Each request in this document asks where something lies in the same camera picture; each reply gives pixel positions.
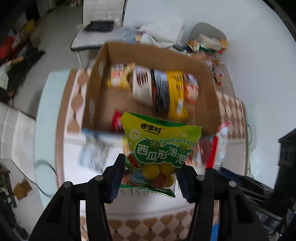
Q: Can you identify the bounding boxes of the white goose plush toy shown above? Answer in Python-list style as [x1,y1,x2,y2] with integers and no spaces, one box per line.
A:
[0,57,23,90]

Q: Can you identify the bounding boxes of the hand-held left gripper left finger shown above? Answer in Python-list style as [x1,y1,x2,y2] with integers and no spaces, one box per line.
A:
[29,153,126,241]

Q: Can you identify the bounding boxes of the yellow bag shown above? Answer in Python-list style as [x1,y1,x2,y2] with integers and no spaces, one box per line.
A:
[23,19,36,33]

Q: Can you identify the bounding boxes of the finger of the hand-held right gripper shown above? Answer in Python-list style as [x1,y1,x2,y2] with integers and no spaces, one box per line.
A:
[220,167,274,201]

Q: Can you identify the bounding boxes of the pile of snack packets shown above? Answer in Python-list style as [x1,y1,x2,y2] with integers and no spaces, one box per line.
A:
[184,34,229,85]

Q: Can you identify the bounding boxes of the large yellow black snack packet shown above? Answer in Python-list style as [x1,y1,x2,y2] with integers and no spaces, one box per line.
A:
[150,69,189,120]

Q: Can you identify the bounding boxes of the red panda snack packet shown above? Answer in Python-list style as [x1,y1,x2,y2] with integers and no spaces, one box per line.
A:
[185,137,214,168]

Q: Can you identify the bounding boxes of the small red snack packet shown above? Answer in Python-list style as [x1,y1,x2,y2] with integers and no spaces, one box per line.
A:
[111,110,124,132]

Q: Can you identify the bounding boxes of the red white strip snack packet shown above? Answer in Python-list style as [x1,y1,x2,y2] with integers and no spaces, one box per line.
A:
[206,122,229,170]

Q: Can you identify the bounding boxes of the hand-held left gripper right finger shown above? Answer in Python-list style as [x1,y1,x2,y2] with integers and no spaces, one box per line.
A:
[176,163,270,241]

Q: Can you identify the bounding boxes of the clear plastic bag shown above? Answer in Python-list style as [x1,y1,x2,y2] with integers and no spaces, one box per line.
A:
[115,26,144,45]

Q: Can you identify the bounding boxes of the white wafer stick box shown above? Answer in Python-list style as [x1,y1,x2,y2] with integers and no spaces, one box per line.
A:
[132,65,154,105]

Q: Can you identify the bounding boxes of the blue clear snack packet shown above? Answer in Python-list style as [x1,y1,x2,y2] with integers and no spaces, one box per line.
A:
[79,134,110,170]

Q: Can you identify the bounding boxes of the white plastic bag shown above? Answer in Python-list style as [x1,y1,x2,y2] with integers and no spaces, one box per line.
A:
[139,19,185,45]

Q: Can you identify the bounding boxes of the cardboard box blue front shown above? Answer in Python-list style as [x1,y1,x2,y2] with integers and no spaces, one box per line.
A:
[82,41,223,138]

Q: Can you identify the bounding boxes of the green candy packet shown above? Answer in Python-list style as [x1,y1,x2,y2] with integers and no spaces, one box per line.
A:
[120,112,202,198]

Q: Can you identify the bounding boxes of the red plastic bag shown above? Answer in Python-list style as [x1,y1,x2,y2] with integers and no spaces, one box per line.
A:
[0,35,19,58]

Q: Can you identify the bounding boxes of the orange panda snack packet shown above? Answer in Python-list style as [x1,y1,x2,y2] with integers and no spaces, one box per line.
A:
[183,73,200,103]

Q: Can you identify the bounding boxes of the black flat bag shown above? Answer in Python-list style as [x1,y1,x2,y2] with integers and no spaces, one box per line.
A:
[83,20,115,32]

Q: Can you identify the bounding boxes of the cardboard piece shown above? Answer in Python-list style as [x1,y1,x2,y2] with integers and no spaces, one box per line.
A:
[13,178,33,200]

